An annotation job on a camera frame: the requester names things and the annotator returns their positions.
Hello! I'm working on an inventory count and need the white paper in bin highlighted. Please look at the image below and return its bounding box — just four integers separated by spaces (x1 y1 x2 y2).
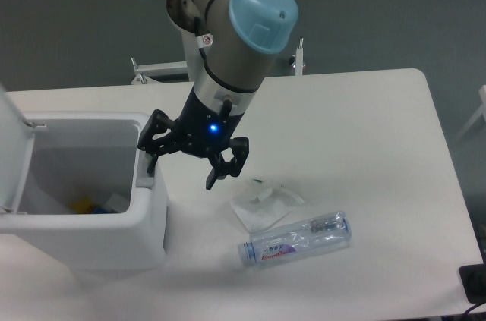
103 193 130 213

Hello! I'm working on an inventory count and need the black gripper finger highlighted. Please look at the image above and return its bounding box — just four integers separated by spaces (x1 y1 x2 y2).
206 137 250 190
137 109 178 175

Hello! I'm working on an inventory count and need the white crumpled tissue packet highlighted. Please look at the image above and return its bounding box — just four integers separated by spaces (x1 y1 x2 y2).
230 178 305 233

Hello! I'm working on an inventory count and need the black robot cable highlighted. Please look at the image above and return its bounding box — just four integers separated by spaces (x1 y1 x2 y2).
193 16 210 64

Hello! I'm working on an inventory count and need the black device at table edge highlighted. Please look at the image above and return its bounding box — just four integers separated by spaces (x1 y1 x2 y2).
459 264 485 304

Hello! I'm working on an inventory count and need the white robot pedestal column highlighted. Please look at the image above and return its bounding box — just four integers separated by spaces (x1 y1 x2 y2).
166 0 213 81

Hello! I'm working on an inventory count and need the grey trash can push button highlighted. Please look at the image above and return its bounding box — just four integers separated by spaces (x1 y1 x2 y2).
135 153 155 189

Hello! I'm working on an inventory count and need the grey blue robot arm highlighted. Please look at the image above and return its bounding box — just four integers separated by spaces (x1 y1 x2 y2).
138 0 298 188

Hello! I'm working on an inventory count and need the blue trash item in bin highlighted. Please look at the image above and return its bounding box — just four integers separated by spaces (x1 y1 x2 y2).
90 205 111 214

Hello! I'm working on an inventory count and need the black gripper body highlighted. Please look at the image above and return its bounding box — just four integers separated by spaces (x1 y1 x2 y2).
172 89 247 158

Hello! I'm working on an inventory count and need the clear plastic water bottle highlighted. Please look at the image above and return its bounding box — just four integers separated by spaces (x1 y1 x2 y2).
237 212 352 268

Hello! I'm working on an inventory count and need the yellow trash item in bin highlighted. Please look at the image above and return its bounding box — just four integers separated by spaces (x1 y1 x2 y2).
70 196 94 214

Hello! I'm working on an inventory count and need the white plastic trash can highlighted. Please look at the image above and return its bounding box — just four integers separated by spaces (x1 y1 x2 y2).
1 92 168 270

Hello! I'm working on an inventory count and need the white metal base frame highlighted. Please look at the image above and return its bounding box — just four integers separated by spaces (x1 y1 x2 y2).
131 36 306 85

